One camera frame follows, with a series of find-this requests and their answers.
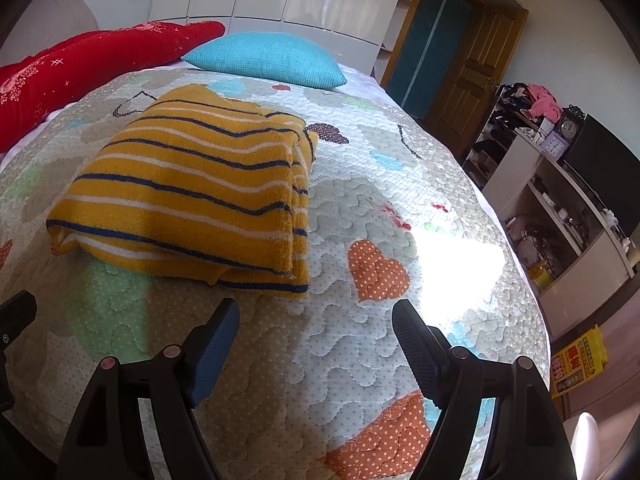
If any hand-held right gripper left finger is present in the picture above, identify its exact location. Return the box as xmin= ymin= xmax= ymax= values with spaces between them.
xmin=60 ymin=298 xmax=242 ymax=480

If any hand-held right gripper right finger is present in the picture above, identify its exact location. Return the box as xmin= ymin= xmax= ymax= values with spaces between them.
xmin=391 ymin=300 xmax=578 ymax=480

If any yellow striped sweater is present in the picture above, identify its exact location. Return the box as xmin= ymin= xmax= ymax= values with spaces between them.
xmin=46 ymin=83 xmax=320 ymax=301

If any heart print quilted bedspread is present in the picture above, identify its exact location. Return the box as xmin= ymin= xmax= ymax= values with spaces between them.
xmin=0 ymin=67 xmax=555 ymax=480

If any yellow jar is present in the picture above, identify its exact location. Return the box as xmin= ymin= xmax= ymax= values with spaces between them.
xmin=529 ymin=259 xmax=555 ymax=288

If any yellow printed box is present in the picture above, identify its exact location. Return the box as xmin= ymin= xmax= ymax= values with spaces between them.
xmin=550 ymin=324 xmax=611 ymax=402

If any pale rounded object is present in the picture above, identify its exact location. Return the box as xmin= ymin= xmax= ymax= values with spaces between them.
xmin=562 ymin=410 xmax=602 ymax=480

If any white shelf unit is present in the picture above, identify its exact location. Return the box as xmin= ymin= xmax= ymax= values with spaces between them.
xmin=461 ymin=84 xmax=640 ymax=302

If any small purple clock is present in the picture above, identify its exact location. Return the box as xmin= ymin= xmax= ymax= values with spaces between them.
xmin=542 ymin=131 xmax=569 ymax=159

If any red floral quilt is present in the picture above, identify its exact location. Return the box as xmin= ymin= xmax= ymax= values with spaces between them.
xmin=0 ymin=20 xmax=227 ymax=153

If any black television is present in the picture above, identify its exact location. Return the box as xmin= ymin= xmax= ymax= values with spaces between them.
xmin=562 ymin=113 xmax=640 ymax=242

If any black ornate clock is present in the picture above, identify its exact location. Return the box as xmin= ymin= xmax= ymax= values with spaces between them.
xmin=556 ymin=105 xmax=587 ymax=142

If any pink cloth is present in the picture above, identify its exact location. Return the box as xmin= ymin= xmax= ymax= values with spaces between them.
xmin=529 ymin=85 xmax=565 ymax=122

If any wooden door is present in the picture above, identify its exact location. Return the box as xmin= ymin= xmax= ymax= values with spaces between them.
xmin=434 ymin=10 xmax=517 ymax=157

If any turquoise pillow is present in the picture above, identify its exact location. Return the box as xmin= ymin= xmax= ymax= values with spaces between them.
xmin=181 ymin=31 xmax=348 ymax=92

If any blue glass door panel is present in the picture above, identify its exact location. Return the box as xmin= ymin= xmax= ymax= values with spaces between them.
xmin=386 ymin=0 xmax=477 ymax=110

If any white round headboard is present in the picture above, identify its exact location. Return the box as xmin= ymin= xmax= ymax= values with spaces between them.
xmin=12 ymin=0 xmax=99 ymax=45

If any white glossy wardrobe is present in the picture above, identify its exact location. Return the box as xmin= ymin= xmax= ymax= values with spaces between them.
xmin=149 ymin=0 xmax=417 ymax=77

